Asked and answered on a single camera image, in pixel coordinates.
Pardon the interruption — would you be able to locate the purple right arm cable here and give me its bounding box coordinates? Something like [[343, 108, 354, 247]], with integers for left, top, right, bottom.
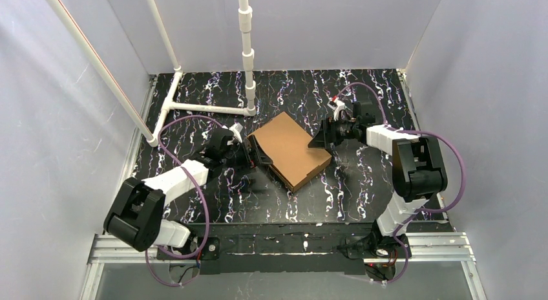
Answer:
[[333, 81, 467, 286]]

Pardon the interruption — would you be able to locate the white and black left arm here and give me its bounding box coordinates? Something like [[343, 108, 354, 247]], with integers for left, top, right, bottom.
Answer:
[[103, 127, 273, 252]]

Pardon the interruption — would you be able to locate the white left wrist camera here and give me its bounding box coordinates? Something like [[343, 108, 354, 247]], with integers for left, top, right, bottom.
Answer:
[[227, 123, 243, 145]]

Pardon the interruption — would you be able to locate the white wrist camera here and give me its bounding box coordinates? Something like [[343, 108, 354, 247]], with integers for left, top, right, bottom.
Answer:
[[227, 123, 243, 145], [328, 96, 346, 121]]

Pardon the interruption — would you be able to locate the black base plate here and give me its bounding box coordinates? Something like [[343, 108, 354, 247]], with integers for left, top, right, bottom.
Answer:
[[156, 222, 413, 277]]

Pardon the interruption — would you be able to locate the aluminium rail frame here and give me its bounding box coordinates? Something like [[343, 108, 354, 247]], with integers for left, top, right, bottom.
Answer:
[[80, 229, 487, 299]]

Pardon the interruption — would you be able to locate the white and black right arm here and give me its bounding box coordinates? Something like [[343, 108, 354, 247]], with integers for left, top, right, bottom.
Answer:
[[308, 98, 447, 237]]

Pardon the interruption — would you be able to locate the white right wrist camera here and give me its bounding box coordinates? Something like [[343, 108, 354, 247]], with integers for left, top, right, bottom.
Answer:
[[328, 96, 346, 121]]

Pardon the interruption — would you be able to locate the white pvc pipe frame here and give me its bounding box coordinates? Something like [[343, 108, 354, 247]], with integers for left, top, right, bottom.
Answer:
[[38, 0, 258, 148]]

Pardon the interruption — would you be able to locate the brown cardboard box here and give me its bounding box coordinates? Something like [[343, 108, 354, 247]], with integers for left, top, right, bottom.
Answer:
[[251, 112, 332, 193]]

